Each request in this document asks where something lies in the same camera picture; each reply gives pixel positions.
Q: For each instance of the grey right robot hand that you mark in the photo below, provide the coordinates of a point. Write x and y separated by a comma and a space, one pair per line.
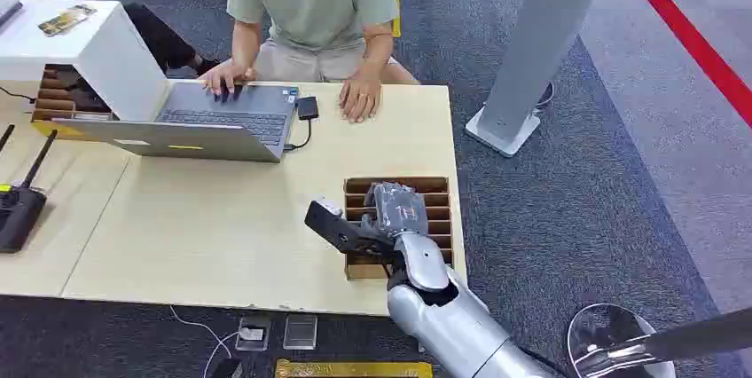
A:
399, 211

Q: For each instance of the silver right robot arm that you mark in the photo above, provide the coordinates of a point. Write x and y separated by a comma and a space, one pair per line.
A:
437, 316

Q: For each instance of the person's left hand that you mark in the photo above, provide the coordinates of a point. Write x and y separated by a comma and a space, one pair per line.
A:
359, 99

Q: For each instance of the person's hand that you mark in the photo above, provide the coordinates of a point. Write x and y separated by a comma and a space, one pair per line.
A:
359, 99
226, 77

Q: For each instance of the black usb hub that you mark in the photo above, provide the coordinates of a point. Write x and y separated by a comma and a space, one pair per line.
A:
307, 108

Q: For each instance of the closed floor socket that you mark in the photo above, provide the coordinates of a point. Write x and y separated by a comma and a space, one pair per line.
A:
300, 332

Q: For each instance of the yellow floor tape strip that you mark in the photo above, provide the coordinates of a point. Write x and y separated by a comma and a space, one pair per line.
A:
352, 370

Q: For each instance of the grey open laptop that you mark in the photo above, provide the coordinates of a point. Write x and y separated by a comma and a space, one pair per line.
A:
226, 122

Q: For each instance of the yellow chair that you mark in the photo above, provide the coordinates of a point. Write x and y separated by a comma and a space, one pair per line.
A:
397, 14

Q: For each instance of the person's right hand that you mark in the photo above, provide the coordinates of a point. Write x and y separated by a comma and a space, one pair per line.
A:
226, 77

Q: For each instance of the grey metal pillar stand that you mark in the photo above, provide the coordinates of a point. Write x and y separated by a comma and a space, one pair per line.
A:
540, 40

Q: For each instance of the person in pale green shirt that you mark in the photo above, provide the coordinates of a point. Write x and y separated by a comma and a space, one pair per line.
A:
311, 5

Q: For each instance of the clear round dome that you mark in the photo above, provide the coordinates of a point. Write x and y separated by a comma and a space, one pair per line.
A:
605, 334

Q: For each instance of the white desk riser box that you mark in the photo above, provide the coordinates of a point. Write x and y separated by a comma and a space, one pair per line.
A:
111, 52

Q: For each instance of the dark grey bar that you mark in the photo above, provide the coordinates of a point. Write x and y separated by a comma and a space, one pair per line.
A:
705, 334

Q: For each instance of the red barrier belt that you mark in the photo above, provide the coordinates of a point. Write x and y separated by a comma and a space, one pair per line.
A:
693, 40

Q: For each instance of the wooden card box with yellow base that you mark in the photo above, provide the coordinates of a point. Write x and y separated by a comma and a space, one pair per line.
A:
64, 102

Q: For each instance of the black router with antennas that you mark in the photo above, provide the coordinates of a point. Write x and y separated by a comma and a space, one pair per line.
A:
20, 213

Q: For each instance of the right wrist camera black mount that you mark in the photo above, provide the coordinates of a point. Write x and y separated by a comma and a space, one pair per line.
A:
339, 229

